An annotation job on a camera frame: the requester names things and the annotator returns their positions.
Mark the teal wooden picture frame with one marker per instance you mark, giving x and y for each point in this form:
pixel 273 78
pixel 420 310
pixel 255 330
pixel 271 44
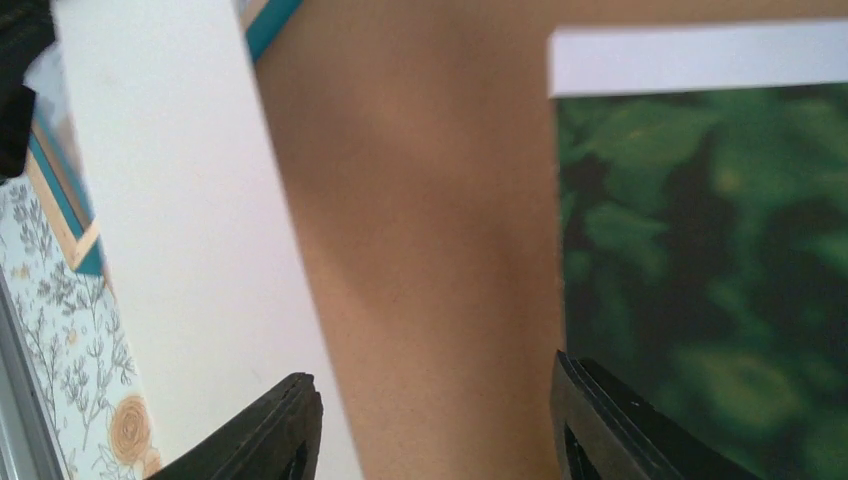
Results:
pixel 66 199

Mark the white paper mat border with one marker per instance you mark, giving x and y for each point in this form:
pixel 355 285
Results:
pixel 208 344

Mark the aluminium rail base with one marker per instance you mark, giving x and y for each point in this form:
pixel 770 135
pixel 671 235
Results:
pixel 29 448

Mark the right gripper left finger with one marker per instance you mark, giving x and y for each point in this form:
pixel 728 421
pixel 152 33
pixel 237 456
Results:
pixel 277 437

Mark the brown backing board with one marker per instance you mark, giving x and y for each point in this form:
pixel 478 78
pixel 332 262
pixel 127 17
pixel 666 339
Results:
pixel 419 149

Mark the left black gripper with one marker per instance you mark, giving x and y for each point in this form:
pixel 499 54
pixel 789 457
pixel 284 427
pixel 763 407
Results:
pixel 27 30

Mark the floral patterned table mat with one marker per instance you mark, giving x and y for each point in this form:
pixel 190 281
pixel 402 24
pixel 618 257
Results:
pixel 73 336

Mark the sunflower photo print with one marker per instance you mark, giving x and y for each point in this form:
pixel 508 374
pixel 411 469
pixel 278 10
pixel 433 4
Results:
pixel 703 190

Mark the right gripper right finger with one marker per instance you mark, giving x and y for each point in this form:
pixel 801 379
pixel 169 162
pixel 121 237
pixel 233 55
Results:
pixel 604 430

